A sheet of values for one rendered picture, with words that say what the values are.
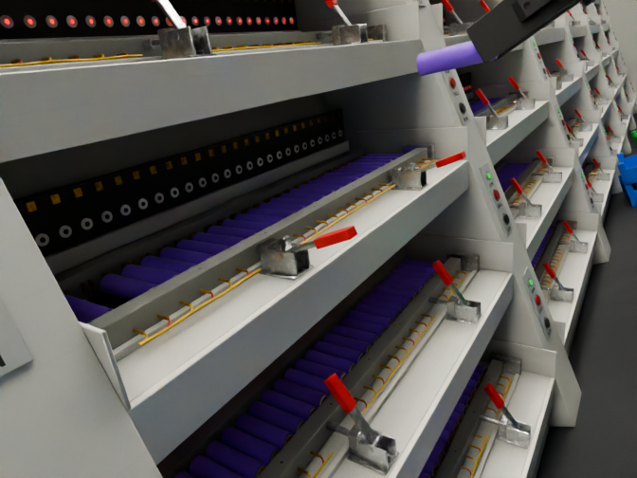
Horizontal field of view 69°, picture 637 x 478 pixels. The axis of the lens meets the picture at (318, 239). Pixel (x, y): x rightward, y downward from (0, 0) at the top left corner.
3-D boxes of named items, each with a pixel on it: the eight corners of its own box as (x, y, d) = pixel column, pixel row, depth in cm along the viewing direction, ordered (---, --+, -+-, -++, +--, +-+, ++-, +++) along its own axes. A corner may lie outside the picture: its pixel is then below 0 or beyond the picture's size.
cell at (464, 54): (415, 70, 39) (494, 51, 35) (417, 49, 39) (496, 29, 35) (424, 79, 40) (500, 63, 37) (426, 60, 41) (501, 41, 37)
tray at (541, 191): (573, 182, 128) (575, 132, 123) (525, 273, 82) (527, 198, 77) (496, 180, 139) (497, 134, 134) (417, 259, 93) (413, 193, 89)
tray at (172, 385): (468, 188, 73) (467, 126, 69) (148, 473, 27) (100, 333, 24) (357, 184, 84) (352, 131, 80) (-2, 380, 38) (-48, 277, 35)
